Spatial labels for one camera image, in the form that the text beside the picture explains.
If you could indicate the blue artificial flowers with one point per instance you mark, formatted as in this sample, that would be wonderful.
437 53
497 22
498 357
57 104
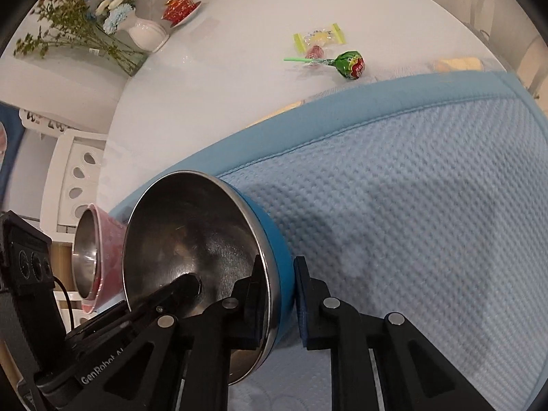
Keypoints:
115 19

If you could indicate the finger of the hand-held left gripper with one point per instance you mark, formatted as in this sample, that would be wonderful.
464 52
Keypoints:
184 287

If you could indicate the yellow green candy packet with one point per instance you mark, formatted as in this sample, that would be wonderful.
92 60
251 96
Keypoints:
321 36

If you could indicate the yellow-green dried flower sprigs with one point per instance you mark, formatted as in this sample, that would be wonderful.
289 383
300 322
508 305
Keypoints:
72 25

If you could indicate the blue steel bowl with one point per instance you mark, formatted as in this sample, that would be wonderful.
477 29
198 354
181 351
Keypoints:
192 231

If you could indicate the blue cushion with pink print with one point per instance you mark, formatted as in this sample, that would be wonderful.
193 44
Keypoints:
10 171

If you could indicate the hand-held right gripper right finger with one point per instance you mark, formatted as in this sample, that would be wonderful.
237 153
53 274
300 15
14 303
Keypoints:
302 308

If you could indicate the white saucer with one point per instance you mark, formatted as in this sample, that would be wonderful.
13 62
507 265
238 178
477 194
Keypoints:
195 10

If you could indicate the white chair with oval holes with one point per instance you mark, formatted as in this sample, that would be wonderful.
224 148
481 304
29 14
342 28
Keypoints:
60 171

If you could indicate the red patterned cup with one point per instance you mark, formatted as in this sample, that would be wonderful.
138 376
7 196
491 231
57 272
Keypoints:
180 7

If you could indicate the white carved chair rail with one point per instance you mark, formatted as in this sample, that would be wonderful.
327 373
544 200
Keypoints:
47 124

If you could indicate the magenta steel bowl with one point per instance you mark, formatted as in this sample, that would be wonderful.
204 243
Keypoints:
109 244

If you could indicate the clear glass vase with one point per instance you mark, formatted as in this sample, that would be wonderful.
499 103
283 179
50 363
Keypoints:
128 60

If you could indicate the pink wrapped candy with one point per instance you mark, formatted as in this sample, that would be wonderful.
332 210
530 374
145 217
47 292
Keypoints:
316 52

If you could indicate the green wrapped lollipop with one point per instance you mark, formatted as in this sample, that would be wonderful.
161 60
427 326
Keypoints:
351 65

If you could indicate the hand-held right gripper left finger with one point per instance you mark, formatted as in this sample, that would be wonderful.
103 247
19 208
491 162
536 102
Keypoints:
257 308

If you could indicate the white ceramic vase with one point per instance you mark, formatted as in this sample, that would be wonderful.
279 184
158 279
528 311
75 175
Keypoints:
147 34

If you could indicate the light blue embossed mat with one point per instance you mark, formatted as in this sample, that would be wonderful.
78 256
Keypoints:
406 201

